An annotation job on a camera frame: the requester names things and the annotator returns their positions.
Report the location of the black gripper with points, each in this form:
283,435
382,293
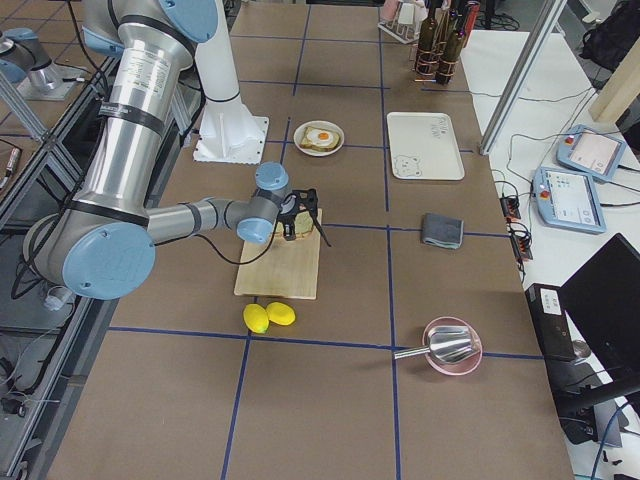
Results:
288,220

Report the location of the bread slice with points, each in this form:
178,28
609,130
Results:
321,149
304,225

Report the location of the aluminium frame post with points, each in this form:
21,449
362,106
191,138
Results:
542,29

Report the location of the fried egg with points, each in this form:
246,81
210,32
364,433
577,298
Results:
315,137

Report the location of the teach pendant near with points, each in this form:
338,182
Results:
568,200

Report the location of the metal scoop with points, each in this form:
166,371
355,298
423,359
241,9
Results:
446,344

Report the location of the pink bowl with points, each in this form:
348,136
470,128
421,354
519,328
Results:
464,367

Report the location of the wooden cutting board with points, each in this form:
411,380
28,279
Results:
289,269

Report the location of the cream bear tray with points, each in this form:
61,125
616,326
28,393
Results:
423,146

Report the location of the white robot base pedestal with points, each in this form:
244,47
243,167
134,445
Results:
228,132

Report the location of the dark wine bottle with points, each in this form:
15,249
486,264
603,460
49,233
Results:
426,39
453,47

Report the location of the copper wire bottle rack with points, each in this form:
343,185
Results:
440,40

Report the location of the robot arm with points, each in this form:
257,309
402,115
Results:
27,66
102,244

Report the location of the cream round plate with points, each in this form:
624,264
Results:
322,124

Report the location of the grey folded cloth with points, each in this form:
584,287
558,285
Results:
442,231

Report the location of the teach pendant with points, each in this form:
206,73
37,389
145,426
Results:
568,200
587,150

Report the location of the black computer monitor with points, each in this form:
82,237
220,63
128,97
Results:
602,300

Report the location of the black box device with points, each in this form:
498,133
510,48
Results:
550,322

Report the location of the yellow lemon outer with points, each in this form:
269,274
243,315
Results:
256,318

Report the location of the white wire cup rack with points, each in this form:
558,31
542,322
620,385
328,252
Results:
402,19

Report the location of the teach pendant far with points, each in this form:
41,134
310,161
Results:
587,150

